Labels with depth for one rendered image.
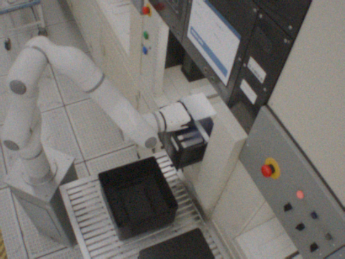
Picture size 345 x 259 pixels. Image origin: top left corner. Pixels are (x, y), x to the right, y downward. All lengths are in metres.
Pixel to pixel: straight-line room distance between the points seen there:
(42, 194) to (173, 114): 0.79
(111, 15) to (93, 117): 0.90
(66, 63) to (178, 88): 0.99
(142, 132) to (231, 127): 0.29
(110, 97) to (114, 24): 1.32
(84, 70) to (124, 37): 1.24
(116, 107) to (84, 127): 1.72
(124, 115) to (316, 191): 0.64
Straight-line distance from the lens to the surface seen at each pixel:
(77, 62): 1.07
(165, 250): 1.47
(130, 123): 1.14
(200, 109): 1.33
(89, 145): 2.75
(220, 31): 1.11
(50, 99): 3.11
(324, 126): 0.86
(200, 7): 1.19
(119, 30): 2.35
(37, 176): 1.74
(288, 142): 0.96
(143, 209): 1.63
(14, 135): 1.41
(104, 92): 1.12
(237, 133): 1.12
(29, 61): 1.14
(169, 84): 1.96
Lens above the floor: 2.27
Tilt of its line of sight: 53 degrees down
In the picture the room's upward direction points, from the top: 9 degrees clockwise
